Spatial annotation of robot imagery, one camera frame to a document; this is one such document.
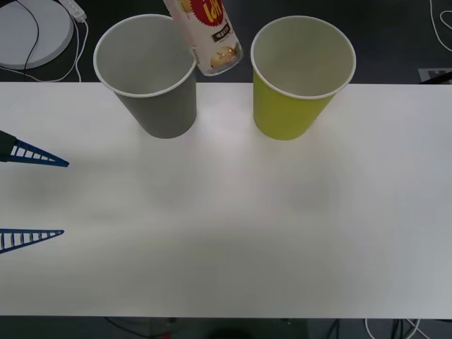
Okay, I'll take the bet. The grey floor socket box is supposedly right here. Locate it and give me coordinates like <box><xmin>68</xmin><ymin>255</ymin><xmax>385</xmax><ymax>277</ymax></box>
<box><xmin>417</xmin><ymin>68</ymin><xmax>452</xmax><ymax>85</ymax></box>

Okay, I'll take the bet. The yellow-green plastic bin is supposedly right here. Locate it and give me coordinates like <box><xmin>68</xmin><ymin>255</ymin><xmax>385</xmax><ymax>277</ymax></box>
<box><xmin>249</xmin><ymin>15</ymin><xmax>357</xmax><ymax>141</ymax></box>

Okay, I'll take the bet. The white round disc base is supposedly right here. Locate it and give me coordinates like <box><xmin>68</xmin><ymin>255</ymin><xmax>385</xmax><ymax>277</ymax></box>
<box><xmin>0</xmin><ymin>0</ymin><xmax>76</xmax><ymax>71</ymax></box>

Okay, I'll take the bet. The white looped cable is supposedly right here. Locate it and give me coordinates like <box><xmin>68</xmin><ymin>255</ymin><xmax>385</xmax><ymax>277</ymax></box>
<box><xmin>429</xmin><ymin>0</ymin><xmax>452</xmax><ymax>52</ymax></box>

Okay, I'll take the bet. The white cable under table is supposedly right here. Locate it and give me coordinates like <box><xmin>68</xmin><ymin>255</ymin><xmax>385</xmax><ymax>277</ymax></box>
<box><xmin>364</xmin><ymin>317</ymin><xmax>423</xmax><ymax>339</ymax></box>

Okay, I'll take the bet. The grey plastic bin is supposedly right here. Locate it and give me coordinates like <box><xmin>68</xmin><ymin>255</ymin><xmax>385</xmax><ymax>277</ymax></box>
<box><xmin>93</xmin><ymin>14</ymin><xmax>198</xmax><ymax>140</ymax></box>

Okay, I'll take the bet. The white power strip cable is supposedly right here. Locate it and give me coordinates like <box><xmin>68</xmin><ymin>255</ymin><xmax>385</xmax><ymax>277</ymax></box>
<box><xmin>0</xmin><ymin>18</ymin><xmax>90</xmax><ymax>83</ymax></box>

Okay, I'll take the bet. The clear bottle with red cap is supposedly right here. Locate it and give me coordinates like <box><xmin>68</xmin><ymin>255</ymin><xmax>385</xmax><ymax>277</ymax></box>
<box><xmin>162</xmin><ymin>0</ymin><xmax>244</xmax><ymax>78</ymax></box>

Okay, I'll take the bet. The thin black cable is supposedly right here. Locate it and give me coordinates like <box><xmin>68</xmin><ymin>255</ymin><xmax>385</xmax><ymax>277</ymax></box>
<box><xmin>14</xmin><ymin>0</ymin><xmax>40</xmax><ymax>70</ymax></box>

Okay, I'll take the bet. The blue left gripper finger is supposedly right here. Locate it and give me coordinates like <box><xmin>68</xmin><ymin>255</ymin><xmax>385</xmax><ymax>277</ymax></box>
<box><xmin>0</xmin><ymin>130</ymin><xmax>70</xmax><ymax>168</ymax></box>
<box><xmin>0</xmin><ymin>228</ymin><xmax>66</xmax><ymax>255</ymax></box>

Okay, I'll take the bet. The white power strip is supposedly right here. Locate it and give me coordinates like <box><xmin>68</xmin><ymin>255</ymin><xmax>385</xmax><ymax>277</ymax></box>
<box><xmin>57</xmin><ymin>0</ymin><xmax>88</xmax><ymax>21</ymax></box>

